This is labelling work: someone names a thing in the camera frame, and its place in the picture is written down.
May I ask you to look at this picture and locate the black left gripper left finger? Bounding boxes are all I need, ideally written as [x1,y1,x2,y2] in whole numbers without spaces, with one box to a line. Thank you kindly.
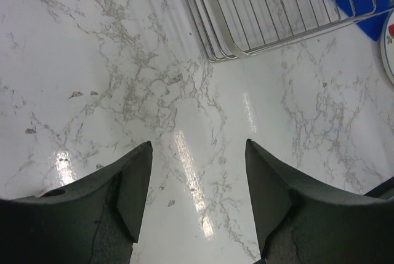
[0,140,153,264]

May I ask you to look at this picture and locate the metal wire dish rack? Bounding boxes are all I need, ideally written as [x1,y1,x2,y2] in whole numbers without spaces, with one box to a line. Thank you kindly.
[172,0,394,63]

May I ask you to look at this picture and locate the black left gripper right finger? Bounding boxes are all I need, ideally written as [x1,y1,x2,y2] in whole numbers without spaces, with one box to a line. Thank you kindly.
[244,138,394,264]

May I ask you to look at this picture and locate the watermelon pattern plate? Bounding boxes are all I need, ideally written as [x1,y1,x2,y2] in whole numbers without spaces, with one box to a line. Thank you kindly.
[380,10,394,84]

